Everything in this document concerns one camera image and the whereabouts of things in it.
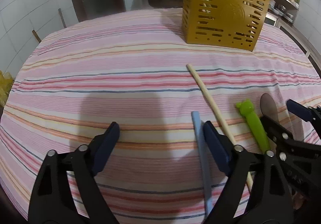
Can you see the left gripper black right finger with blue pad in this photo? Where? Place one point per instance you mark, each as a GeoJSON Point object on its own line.
{"type": "Point", "coordinates": [270, 200]}

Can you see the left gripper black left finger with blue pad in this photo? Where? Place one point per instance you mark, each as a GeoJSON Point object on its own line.
{"type": "Point", "coordinates": [51, 199]}

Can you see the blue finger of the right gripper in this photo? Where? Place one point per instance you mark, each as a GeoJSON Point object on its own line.
{"type": "Point", "coordinates": [307, 114]}

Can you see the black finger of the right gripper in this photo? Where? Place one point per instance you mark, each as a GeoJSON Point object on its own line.
{"type": "Point", "coordinates": [300, 161]}

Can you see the brown wooden spoon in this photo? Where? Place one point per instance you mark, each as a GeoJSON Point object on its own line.
{"type": "Point", "coordinates": [268, 107]}

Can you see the green frog-handled utensil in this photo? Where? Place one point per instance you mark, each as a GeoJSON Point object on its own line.
{"type": "Point", "coordinates": [247, 110]}

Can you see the light blue silicone spatula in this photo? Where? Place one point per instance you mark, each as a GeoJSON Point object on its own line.
{"type": "Point", "coordinates": [205, 170]}

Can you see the yellow plastic bag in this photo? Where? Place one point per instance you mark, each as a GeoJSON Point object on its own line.
{"type": "Point", "coordinates": [6, 82]}

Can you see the yellow perforated utensil holder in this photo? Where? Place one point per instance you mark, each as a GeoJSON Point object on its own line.
{"type": "Point", "coordinates": [226, 23]}

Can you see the pink striped tablecloth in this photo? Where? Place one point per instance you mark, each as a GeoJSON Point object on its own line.
{"type": "Point", "coordinates": [131, 68]}

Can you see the wooden stick against wall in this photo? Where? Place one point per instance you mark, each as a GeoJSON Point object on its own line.
{"type": "Point", "coordinates": [62, 18]}

